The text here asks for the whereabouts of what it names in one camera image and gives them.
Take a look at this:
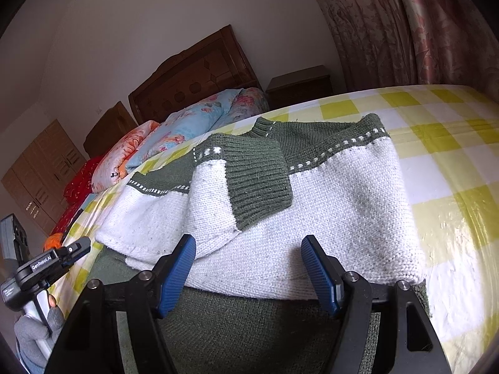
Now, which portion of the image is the yellow checked bed sheet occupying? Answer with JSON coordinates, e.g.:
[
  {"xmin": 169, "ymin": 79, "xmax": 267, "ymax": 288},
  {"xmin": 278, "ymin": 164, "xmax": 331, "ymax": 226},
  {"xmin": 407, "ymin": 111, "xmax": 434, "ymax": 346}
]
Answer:
[{"xmin": 47, "ymin": 84, "xmax": 499, "ymax": 374}]

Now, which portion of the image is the light wooden wardrobe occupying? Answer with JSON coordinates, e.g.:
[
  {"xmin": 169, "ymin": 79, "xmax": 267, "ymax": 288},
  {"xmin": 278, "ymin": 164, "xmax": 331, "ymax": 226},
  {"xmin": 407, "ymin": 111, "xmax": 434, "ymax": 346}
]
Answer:
[{"xmin": 1, "ymin": 120, "xmax": 87, "ymax": 236}]

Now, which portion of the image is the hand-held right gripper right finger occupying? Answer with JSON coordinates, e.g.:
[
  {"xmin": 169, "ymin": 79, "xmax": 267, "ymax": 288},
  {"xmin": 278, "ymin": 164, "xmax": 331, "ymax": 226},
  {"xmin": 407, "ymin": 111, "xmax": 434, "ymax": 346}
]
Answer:
[{"xmin": 300, "ymin": 235, "xmax": 453, "ymax": 374}]

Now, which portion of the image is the pink floral pillow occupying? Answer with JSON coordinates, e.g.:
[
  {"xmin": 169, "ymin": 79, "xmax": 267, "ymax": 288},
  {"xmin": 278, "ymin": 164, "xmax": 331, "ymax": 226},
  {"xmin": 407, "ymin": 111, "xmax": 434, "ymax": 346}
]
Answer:
[{"xmin": 224, "ymin": 88, "xmax": 270, "ymax": 125}]

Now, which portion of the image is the large carved wooden headboard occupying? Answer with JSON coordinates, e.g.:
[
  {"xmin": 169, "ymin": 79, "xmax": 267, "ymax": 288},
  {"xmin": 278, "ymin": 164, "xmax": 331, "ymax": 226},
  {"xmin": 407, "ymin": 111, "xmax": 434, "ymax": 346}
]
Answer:
[{"xmin": 128, "ymin": 24, "xmax": 263, "ymax": 125}]

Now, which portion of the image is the orange floral pillow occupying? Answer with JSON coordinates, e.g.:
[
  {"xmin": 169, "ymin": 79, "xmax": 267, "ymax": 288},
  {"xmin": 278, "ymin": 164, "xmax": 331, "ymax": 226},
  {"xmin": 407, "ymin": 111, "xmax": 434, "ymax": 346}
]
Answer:
[{"xmin": 91, "ymin": 121, "xmax": 160, "ymax": 193}]

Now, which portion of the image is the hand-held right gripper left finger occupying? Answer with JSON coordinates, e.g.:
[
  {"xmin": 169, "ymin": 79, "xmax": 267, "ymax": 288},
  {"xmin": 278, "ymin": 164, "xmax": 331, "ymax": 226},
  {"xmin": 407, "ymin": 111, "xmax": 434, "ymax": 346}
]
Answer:
[{"xmin": 47, "ymin": 235, "xmax": 196, "ymax": 374}]

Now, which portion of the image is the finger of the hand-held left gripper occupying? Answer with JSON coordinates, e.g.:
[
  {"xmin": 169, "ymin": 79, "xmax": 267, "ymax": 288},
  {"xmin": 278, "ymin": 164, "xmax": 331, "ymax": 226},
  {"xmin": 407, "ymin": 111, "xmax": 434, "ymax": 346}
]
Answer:
[{"xmin": 58, "ymin": 237, "xmax": 91, "ymax": 269}]

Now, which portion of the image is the pink floral curtain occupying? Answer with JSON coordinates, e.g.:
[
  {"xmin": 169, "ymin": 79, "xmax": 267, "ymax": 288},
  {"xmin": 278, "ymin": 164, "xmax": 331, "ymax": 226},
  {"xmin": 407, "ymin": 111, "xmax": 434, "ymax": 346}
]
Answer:
[{"xmin": 300, "ymin": 0, "xmax": 499, "ymax": 90}]

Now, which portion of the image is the green and white knit sweater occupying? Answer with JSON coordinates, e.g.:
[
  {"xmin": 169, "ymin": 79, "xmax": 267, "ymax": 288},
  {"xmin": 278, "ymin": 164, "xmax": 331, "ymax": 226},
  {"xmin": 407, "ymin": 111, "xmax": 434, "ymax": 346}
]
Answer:
[{"xmin": 84, "ymin": 114, "xmax": 431, "ymax": 374}]

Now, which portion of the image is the dark wooden nightstand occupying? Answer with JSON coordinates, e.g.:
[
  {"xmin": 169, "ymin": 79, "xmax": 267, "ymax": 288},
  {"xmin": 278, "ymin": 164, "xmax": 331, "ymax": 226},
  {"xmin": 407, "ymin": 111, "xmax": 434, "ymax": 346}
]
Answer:
[{"xmin": 265, "ymin": 65, "xmax": 334, "ymax": 109}]

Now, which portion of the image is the person's left hand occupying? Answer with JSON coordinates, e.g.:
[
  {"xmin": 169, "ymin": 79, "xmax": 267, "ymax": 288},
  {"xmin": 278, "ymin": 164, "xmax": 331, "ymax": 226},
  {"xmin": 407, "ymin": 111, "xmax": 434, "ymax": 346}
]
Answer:
[{"xmin": 15, "ymin": 294, "xmax": 65, "ymax": 359}]

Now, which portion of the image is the blue floral quilt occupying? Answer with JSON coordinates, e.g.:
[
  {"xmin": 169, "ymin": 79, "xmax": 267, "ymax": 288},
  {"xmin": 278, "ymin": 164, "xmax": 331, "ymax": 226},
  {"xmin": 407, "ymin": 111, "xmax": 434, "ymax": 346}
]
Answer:
[{"xmin": 125, "ymin": 89, "xmax": 242, "ymax": 170}]

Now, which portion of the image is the small wooden headboard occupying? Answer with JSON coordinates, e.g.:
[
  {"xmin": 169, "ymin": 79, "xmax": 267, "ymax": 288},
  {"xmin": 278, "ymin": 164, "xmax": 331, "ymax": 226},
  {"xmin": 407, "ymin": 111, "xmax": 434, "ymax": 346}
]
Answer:
[{"xmin": 84, "ymin": 101, "xmax": 138, "ymax": 158}]

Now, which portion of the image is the red patterned cloth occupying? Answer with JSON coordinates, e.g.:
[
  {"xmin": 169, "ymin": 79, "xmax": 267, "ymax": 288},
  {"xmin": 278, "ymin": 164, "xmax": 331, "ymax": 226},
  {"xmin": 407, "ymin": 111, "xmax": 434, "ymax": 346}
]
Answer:
[{"xmin": 52, "ymin": 155, "xmax": 106, "ymax": 238}]

